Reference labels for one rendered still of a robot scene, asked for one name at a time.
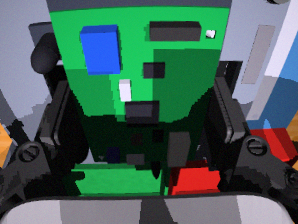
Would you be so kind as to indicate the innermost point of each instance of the green open-top bin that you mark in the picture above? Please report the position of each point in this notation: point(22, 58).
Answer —
point(116, 180)

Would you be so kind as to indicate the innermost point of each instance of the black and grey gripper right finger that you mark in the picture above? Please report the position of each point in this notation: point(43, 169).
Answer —
point(244, 158)

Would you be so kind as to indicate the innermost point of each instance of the green circuit board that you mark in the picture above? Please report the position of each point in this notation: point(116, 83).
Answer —
point(141, 77)

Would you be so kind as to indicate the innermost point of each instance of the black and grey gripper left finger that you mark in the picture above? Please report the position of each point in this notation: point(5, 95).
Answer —
point(41, 163)

